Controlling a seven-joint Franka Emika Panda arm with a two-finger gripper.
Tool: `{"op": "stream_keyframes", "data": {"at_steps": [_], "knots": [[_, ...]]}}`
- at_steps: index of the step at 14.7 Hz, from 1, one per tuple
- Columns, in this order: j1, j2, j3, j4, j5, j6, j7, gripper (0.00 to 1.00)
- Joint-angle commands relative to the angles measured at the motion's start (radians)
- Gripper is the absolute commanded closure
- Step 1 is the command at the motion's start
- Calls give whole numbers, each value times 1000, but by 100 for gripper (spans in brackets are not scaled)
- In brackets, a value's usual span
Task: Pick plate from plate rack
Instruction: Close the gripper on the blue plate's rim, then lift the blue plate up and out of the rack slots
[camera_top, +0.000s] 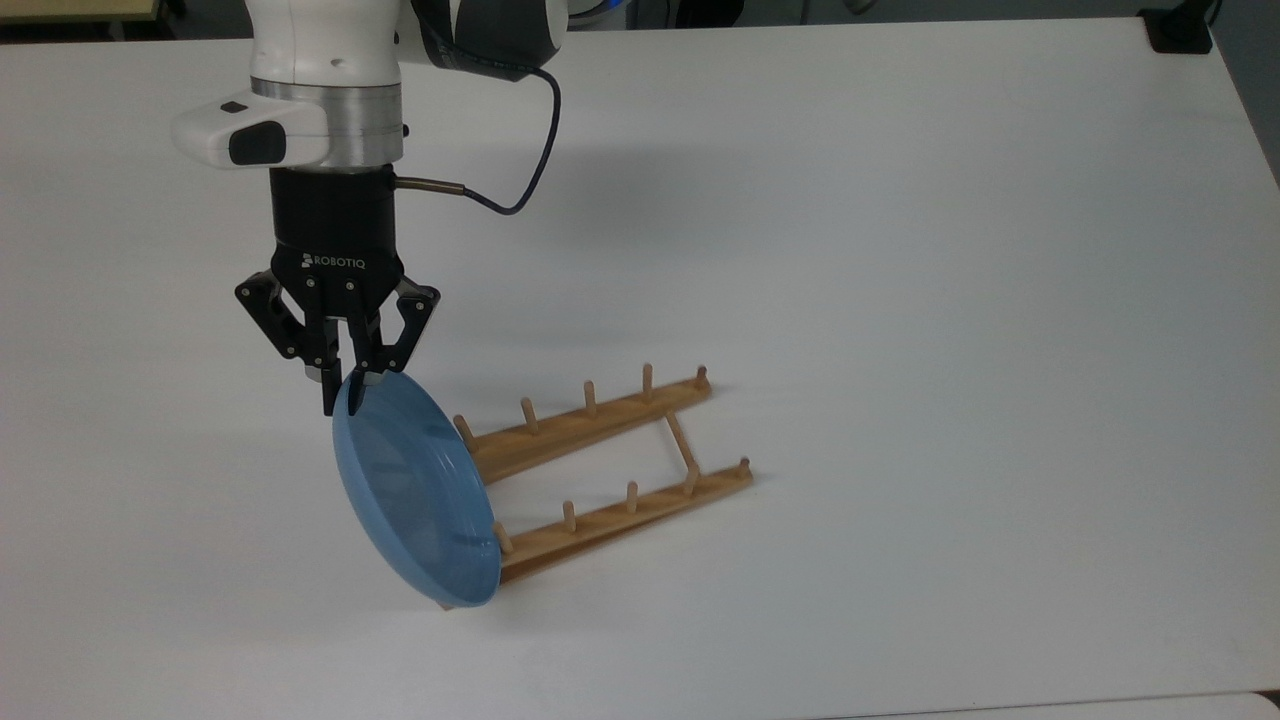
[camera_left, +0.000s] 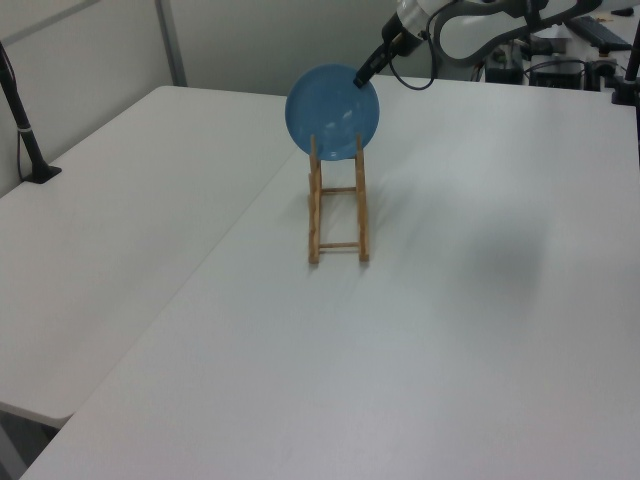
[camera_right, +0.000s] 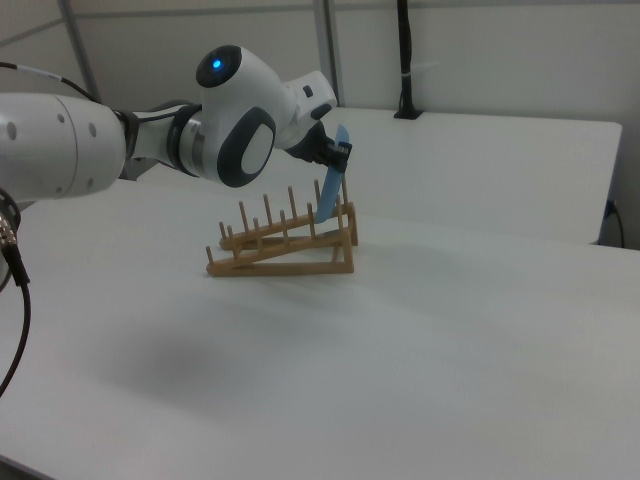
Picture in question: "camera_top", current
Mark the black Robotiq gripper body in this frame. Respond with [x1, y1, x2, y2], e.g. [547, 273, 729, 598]
[268, 166, 406, 321]

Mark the black box on table corner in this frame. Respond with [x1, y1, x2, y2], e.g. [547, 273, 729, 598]
[1140, 0, 1217, 55]

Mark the dark gripper cable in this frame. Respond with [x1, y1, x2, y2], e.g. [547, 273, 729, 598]
[394, 65, 562, 216]

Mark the blue round plate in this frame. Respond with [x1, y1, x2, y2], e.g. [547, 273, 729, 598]
[332, 370, 501, 609]

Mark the light wooden side table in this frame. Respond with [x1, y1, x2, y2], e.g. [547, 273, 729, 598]
[0, 0, 164, 25]

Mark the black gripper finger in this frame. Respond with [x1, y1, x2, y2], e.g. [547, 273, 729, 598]
[235, 270, 344, 417]
[347, 282, 442, 413]

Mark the wooden peg plate rack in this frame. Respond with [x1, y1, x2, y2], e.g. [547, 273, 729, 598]
[440, 364, 754, 609]

